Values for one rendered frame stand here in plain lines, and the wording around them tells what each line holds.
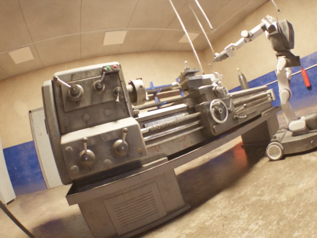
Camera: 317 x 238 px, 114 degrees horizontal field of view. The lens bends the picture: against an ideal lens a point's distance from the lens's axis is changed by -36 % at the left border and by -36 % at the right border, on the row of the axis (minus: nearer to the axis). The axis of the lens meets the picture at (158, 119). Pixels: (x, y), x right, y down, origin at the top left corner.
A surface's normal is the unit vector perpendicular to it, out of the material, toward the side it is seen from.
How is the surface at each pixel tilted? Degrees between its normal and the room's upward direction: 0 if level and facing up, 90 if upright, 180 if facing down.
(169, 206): 90
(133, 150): 90
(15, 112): 90
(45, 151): 90
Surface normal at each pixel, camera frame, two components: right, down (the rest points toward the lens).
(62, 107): 0.40, -0.18
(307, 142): -0.57, 0.11
